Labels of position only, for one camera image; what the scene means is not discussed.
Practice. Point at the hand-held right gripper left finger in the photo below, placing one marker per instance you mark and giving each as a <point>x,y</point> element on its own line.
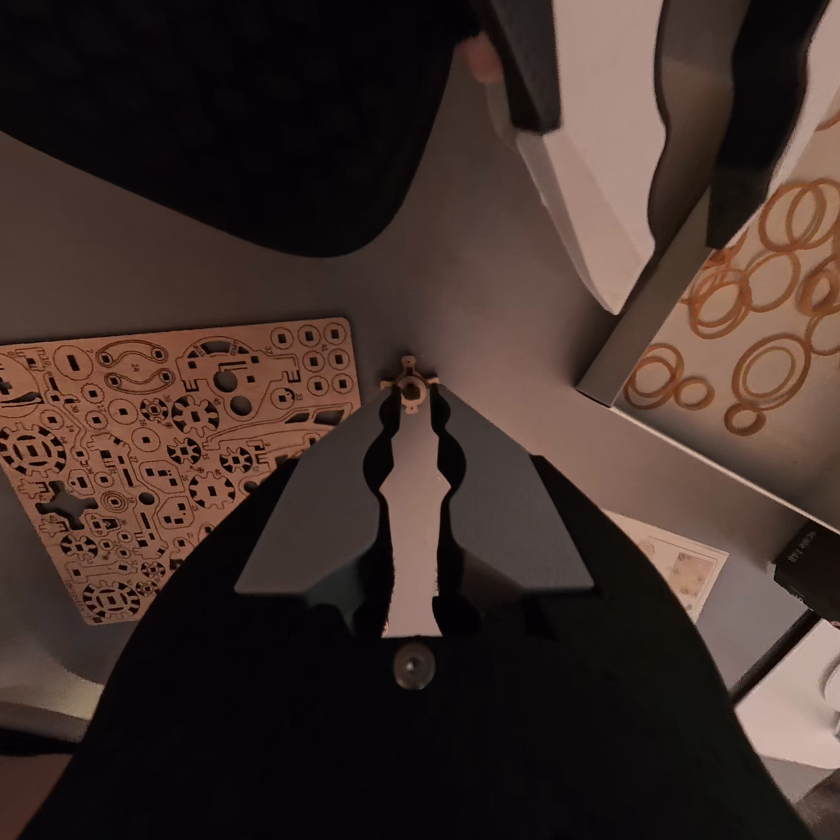
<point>308,525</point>

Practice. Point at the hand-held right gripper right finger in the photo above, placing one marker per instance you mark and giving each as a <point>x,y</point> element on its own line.
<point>512,525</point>

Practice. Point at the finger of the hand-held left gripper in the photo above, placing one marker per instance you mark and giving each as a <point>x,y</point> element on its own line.
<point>695,118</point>
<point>604,144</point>

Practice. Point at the small wooden gear assembly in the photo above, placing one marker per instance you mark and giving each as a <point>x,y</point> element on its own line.
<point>410,387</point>

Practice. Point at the laser-cut wooden parts sheet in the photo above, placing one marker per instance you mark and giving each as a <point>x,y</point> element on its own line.
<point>131,446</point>

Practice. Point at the person's left hand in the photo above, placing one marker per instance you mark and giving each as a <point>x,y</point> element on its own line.
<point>484,60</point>

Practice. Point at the printed instruction leaflet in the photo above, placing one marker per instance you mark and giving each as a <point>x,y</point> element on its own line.
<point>682,571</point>

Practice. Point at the white cardboard box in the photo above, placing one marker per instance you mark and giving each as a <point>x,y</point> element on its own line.
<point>656,367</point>

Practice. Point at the pile of rubber bands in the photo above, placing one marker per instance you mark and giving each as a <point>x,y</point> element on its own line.
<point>768,374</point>

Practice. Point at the black cardboard box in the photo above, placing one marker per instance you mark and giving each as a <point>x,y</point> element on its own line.
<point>810,571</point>

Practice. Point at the black quilted cushion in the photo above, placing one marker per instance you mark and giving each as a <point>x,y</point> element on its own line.
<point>197,98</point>

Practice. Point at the white stand base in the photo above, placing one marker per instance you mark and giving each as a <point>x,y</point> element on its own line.
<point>787,709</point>

